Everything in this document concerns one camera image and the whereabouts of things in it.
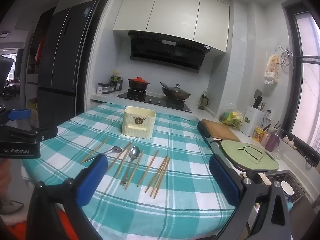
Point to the grey rimmed tray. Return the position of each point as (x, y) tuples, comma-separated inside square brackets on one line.
[(217, 147)]

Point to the yellow cap oil bottle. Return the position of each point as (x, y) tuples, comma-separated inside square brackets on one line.
[(115, 78)]

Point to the clear plastic bag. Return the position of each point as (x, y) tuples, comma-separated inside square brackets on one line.
[(231, 117)]

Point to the ceiling vent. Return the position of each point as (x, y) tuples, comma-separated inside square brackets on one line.
[(4, 34)]

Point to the white bowl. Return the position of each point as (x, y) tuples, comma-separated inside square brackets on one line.
[(287, 188)]

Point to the black glass gas stove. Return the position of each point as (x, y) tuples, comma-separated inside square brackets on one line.
[(172, 105)]

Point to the black range hood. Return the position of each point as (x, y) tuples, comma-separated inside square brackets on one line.
[(165, 52)]

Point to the teal plaid tablecloth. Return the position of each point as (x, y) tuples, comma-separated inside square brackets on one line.
[(187, 155)]

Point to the red pot lid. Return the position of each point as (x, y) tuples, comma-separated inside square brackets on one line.
[(139, 79)]

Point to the hanging yellow white package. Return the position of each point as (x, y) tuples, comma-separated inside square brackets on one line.
[(272, 67)]

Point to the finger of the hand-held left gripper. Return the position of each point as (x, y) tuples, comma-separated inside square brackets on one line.
[(19, 115), (30, 133)]

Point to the dark water jug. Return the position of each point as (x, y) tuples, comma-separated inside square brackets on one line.
[(202, 103)]

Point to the bunch of wooden chopsticks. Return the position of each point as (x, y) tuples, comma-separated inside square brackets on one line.
[(148, 168)]

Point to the cardboard box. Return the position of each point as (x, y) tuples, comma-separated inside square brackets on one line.
[(33, 112)]

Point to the glass wok lid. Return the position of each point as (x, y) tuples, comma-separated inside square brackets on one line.
[(177, 89)]

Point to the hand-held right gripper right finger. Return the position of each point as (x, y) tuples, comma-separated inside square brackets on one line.
[(223, 180)]

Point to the person's orange clothing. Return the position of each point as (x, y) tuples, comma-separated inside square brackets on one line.
[(15, 230)]

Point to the dark framed window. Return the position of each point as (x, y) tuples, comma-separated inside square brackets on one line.
[(291, 30)]

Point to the large steel spoon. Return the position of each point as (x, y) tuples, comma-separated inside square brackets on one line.
[(134, 153)]

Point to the dark wok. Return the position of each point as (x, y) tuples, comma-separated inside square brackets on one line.
[(175, 96)]

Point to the person's left hand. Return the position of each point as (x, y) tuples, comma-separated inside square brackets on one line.
[(3, 180)]

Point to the dark living room furniture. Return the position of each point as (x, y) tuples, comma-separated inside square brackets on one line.
[(7, 90)]

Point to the garlic bulbs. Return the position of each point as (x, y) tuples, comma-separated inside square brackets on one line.
[(290, 141)]

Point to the metal steaming rack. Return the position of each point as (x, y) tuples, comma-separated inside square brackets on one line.
[(286, 59)]

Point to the small white label shaker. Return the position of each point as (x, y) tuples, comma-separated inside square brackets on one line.
[(100, 88)]

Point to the white wall cabinet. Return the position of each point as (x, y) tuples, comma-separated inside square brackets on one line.
[(172, 10)]

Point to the black clay pot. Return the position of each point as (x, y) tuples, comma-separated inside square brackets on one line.
[(138, 86)]

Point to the dark grey refrigerator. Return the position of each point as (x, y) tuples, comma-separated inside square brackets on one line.
[(65, 67)]

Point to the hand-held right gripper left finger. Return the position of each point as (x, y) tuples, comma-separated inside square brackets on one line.
[(92, 177)]

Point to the black spatula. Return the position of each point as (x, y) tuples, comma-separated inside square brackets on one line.
[(258, 95)]

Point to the red hanging decoration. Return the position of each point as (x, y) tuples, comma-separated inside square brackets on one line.
[(41, 48)]

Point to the steel sink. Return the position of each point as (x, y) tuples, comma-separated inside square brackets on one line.
[(297, 180)]

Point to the small steel spoon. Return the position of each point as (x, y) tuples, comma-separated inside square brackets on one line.
[(116, 149)]

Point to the yellow tin can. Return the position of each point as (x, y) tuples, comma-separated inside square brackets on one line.
[(258, 135)]

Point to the white utensil box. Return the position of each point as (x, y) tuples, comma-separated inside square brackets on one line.
[(252, 122)]

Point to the cream utensil holder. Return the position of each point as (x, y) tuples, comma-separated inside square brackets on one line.
[(130, 116)]

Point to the dark sauce bottle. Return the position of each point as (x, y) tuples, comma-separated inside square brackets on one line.
[(119, 85)]

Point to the wooden cutting board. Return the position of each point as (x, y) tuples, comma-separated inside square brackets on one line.
[(220, 130)]

